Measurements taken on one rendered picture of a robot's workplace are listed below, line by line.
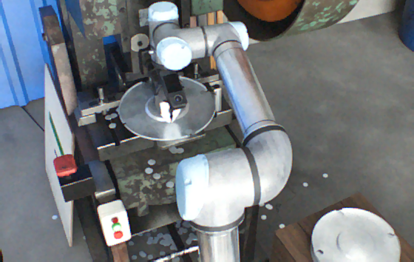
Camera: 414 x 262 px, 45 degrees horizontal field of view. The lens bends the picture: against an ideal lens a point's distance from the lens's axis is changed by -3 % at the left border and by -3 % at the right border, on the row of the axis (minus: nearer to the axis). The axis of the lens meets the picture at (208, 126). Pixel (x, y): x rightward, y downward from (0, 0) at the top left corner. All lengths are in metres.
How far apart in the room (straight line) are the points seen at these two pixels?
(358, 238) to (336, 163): 0.85
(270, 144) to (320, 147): 1.61
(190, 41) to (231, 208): 0.43
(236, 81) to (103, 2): 0.41
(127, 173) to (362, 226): 0.80
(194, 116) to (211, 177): 0.59
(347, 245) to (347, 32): 2.06
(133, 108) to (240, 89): 0.52
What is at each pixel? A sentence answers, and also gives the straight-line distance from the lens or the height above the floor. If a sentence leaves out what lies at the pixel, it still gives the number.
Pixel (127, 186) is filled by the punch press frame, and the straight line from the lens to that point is 1.58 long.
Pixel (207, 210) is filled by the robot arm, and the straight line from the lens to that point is 0.97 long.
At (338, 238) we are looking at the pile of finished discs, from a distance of 1.74.
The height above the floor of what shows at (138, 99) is 0.79.
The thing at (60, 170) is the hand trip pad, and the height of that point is 0.76.
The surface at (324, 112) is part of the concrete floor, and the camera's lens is 2.81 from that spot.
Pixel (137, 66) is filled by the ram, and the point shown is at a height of 0.91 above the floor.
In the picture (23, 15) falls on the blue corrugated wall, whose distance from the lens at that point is 2.71.
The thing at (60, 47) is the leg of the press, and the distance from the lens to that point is 1.82.
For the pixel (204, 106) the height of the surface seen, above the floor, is 0.79.
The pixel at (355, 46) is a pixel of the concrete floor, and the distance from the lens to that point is 3.40.
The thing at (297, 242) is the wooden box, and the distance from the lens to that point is 1.76.
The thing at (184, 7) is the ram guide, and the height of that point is 1.09.
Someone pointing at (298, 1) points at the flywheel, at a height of 1.14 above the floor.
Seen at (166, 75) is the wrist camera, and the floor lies 0.97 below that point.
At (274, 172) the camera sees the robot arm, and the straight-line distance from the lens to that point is 0.98.
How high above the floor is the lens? 1.76
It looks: 42 degrees down
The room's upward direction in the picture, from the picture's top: straight up
